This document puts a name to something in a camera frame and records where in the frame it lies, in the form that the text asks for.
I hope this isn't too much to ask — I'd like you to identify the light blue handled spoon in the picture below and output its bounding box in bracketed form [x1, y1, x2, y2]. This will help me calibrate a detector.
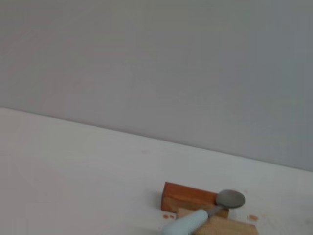
[160, 189, 246, 235]

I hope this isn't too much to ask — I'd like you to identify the red-brown wooden block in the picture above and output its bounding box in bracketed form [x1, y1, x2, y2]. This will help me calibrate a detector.
[160, 181, 220, 214]

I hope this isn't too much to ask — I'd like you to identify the light notched wooden block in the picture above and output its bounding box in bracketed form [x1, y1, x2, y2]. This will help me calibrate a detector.
[177, 207, 259, 235]

